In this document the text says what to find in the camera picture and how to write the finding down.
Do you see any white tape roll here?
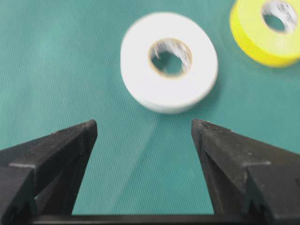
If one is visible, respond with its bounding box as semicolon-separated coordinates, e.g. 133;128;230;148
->
120;12;218;114

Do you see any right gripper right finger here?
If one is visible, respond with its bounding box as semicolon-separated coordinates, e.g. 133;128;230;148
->
191;119;300;225

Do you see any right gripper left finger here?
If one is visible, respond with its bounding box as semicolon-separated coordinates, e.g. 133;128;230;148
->
0;120;98;225

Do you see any yellow tape roll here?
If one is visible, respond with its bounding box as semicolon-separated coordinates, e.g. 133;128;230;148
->
229;0;300;68

